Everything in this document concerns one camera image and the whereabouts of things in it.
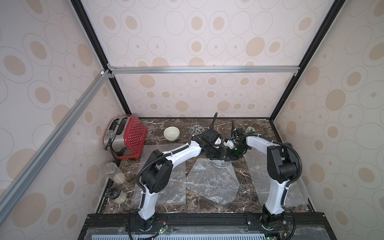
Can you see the blue white patterned bowl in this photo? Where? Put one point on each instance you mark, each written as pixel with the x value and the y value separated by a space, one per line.
pixel 221 164

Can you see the plain cream bowl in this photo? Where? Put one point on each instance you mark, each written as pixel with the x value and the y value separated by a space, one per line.
pixel 171 133

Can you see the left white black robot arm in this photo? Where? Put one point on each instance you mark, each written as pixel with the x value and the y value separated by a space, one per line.
pixel 156 172

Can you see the horizontal aluminium frame bar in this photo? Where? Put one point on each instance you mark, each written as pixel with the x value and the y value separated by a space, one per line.
pixel 205 70

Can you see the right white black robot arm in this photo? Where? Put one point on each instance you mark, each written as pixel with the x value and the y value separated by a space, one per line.
pixel 284 167

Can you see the upper glass jar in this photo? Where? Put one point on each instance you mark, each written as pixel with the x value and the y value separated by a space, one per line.
pixel 114 173

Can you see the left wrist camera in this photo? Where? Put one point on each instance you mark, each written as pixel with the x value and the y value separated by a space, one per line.
pixel 212 137

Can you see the red silver toaster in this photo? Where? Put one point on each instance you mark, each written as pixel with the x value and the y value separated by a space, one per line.
pixel 125 137

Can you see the black white patterned bowl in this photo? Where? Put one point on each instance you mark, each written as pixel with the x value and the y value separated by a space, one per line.
pixel 196 130

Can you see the lower glass jar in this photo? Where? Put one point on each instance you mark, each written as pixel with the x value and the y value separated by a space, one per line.
pixel 116 195

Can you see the glass jar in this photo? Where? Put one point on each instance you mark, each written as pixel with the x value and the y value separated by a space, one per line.
pixel 116 195
pixel 114 173

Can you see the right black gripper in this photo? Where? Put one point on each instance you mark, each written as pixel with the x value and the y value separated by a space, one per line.
pixel 233 149

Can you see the diagonal aluminium frame bar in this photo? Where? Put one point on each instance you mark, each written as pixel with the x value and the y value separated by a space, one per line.
pixel 20 185

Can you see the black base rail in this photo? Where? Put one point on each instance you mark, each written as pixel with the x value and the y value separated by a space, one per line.
pixel 245 226

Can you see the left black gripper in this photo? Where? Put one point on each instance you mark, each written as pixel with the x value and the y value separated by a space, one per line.
pixel 219 154

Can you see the white green small device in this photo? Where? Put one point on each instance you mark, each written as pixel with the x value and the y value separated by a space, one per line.
pixel 250 130

